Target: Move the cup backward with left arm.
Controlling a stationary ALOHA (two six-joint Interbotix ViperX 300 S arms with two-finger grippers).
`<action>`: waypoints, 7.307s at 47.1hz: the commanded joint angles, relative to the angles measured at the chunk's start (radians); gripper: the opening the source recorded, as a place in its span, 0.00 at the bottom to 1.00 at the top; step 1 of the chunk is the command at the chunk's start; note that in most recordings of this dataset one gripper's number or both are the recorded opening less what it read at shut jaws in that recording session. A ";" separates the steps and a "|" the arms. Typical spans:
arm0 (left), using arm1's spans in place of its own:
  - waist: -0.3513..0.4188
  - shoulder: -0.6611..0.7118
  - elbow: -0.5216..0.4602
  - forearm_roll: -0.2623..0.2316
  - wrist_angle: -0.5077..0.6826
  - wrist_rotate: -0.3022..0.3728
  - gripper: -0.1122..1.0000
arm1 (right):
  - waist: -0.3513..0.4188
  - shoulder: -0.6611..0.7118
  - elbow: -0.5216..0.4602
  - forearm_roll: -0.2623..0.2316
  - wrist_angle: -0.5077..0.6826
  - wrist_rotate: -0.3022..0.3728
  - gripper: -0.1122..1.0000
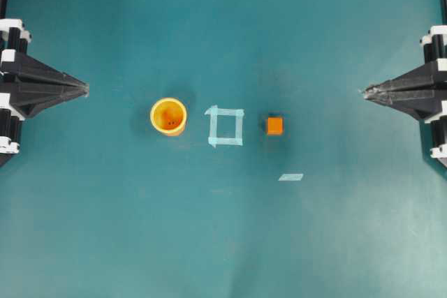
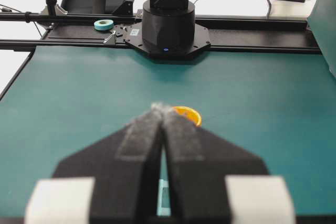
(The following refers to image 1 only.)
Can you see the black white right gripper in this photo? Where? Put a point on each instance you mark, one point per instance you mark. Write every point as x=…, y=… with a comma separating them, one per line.
x=429, y=106

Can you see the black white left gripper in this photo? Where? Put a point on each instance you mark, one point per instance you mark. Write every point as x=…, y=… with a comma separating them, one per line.
x=20, y=103

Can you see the orange plastic cup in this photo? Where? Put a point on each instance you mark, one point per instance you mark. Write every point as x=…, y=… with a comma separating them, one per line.
x=168, y=116

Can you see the orange cube block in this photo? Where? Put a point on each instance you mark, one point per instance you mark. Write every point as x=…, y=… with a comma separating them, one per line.
x=274, y=126

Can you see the light blue tape strip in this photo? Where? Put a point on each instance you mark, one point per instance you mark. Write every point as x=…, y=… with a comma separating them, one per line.
x=291, y=177

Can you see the light blue tape square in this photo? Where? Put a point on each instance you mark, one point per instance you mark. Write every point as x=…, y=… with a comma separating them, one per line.
x=226, y=126

